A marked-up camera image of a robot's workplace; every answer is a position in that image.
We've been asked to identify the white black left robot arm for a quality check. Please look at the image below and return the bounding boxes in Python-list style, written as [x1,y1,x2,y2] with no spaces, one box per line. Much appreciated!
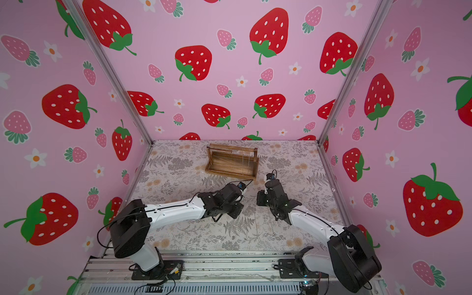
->
[103,182,247,274]

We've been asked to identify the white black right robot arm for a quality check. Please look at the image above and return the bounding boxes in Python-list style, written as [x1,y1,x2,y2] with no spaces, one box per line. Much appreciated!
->
[257,173,382,293]

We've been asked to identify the wooden jewelry display stand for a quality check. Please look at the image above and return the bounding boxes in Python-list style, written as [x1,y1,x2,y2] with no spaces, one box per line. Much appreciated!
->
[205,144,259,180]

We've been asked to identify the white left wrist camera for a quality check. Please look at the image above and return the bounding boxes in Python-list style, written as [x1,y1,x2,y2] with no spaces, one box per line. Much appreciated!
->
[237,182,247,194]

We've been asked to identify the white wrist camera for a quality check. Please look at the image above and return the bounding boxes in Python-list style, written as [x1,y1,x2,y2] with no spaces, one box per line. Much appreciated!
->
[265,172,277,181]
[237,182,247,194]

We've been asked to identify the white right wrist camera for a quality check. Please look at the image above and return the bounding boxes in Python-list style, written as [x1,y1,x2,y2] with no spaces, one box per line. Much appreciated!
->
[265,172,277,181]

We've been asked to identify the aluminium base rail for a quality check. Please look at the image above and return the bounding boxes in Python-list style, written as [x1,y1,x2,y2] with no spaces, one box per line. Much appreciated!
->
[73,250,384,295]

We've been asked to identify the aluminium corner post right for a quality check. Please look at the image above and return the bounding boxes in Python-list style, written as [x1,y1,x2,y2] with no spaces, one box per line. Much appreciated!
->
[318,0,393,145]

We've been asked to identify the aluminium corner post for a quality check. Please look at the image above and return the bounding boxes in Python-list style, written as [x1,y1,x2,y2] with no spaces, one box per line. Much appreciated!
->
[318,0,393,145]
[64,0,154,146]

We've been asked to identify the aluminium corner post left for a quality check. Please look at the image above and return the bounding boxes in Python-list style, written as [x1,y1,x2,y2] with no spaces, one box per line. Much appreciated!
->
[64,0,154,146]

